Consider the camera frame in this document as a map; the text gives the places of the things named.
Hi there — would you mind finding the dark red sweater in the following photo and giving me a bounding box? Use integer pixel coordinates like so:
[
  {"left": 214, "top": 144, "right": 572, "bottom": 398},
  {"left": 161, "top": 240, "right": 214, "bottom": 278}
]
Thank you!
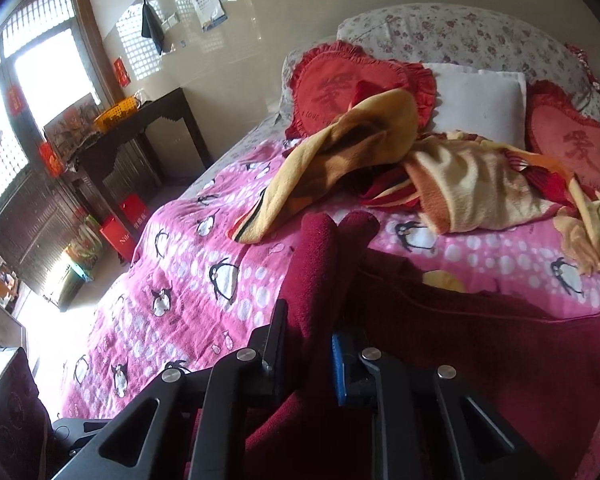
[{"left": 240, "top": 211, "right": 600, "bottom": 479}]

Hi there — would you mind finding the pink penguin blanket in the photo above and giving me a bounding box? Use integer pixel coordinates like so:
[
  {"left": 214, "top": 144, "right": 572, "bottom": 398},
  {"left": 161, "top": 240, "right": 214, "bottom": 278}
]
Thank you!
[{"left": 61, "top": 134, "right": 600, "bottom": 480}]

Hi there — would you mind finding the colourful green gift bag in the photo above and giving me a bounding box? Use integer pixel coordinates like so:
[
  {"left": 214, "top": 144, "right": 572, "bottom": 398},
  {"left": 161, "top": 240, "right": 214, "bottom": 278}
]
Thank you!
[{"left": 64, "top": 214, "right": 104, "bottom": 283}]

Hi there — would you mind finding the red gift bag front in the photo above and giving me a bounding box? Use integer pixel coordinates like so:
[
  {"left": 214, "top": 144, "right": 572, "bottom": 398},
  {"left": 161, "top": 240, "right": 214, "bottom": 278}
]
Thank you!
[{"left": 99, "top": 216, "right": 136, "bottom": 262}]

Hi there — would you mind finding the red gift bag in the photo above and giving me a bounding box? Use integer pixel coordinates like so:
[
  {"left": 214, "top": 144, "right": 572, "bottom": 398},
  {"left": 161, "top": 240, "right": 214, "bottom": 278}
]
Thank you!
[
  {"left": 99, "top": 216, "right": 136, "bottom": 262},
  {"left": 120, "top": 193, "right": 149, "bottom": 230}
]

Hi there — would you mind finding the red gift bag rear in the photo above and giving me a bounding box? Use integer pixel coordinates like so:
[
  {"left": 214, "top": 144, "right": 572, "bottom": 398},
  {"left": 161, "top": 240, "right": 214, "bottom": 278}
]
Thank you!
[{"left": 120, "top": 193, "right": 149, "bottom": 230}]

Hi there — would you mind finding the yellow red blanket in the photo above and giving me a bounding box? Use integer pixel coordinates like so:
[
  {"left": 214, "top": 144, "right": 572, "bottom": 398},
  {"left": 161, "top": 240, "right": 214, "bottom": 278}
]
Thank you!
[{"left": 227, "top": 82, "right": 600, "bottom": 274}]

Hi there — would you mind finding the dark wooden table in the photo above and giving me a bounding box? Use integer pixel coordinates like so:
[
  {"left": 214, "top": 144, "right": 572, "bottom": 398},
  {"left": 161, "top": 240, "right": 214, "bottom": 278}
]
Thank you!
[{"left": 72, "top": 86, "right": 214, "bottom": 241}]

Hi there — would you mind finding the orange plastic basket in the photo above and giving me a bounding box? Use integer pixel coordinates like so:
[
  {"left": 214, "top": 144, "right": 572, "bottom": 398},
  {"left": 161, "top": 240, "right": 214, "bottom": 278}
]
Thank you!
[{"left": 94, "top": 96, "right": 138, "bottom": 134}]

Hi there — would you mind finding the red heart cushion right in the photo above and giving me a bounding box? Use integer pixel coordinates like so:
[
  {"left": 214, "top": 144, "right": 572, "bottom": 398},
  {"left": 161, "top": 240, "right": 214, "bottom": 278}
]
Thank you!
[{"left": 526, "top": 80, "right": 600, "bottom": 197}]

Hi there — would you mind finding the red heart cushion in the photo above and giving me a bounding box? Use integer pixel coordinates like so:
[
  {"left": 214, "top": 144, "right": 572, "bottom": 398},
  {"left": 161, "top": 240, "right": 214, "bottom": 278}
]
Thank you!
[
  {"left": 285, "top": 40, "right": 437, "bottom": 139},
  {"left": 526, "top": 80, "right": 600, "bottom": 197}
]

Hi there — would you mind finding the white pillow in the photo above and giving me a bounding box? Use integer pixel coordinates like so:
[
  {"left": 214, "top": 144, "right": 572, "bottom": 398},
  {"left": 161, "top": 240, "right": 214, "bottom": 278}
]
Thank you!
[{"left": 424, "top": 63, "right": 527, "bottom": 148}]

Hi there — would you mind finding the red heart cushion left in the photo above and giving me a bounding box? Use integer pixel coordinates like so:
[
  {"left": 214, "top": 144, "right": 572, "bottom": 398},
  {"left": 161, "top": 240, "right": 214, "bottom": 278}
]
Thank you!
[{"left": 285, "top": 40, "right": 437, "bottom": 139}]

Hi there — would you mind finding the floral pillow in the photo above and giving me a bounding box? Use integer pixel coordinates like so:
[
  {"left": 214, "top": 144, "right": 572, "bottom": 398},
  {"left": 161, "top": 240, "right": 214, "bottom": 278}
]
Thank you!
[{"left": 278, "top": 3, "right": 600, "bottom": 123}]

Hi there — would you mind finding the dark hanging cloth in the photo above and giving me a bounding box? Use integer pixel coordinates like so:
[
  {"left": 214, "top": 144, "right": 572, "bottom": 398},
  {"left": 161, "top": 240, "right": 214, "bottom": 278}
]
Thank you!
[{"left": 140, "top": 0, "right": 164, "bottom": 55}]

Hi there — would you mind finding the red wall decoration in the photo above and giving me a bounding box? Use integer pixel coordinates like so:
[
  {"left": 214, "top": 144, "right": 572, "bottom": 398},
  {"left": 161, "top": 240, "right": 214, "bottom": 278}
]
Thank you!
[{"left": 112, "top": 58, "right": 131, "bottom": 88}]

